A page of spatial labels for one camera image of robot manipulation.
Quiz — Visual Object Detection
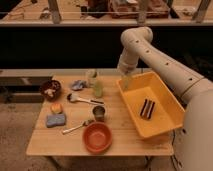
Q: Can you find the dark brown bowl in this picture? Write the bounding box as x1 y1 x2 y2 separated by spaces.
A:
39 80 61 101

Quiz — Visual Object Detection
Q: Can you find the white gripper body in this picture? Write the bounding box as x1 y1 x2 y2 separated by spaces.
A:
117 59 135 75

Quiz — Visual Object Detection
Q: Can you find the blue crumpled cloth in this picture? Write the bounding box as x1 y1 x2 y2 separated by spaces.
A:
71 80 87 91

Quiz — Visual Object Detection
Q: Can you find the metal spoon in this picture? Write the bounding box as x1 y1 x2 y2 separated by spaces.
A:
62 119 94 135

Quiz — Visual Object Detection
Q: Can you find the small metal cup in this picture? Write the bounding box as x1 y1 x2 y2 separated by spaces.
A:
92 106 105 122

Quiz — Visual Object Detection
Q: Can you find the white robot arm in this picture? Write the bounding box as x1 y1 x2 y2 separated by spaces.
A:
117 27 213 171

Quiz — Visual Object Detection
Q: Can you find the orange yellow toy fruit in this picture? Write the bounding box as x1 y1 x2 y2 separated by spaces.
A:
50 103 63 114

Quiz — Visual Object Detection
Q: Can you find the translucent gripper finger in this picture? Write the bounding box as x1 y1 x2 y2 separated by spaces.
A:
121 74 132 90

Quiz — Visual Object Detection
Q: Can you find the yellow plastic bin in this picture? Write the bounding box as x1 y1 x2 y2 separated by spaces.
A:
117 72 185 139

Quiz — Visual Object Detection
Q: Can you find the blue sponge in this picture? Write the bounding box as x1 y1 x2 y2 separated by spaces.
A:
46 114 66 128

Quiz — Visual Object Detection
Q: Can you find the green pepper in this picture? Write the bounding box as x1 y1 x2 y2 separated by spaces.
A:
93 79 103 98

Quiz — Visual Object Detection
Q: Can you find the dark striped block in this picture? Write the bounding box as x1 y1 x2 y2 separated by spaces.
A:
140 99 155 120

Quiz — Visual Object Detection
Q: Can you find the wooden table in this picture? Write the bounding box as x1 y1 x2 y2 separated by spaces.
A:
26 76 173 156

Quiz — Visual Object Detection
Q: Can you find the orange plastic bowl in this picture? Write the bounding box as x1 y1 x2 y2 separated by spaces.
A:
82 122 112 154

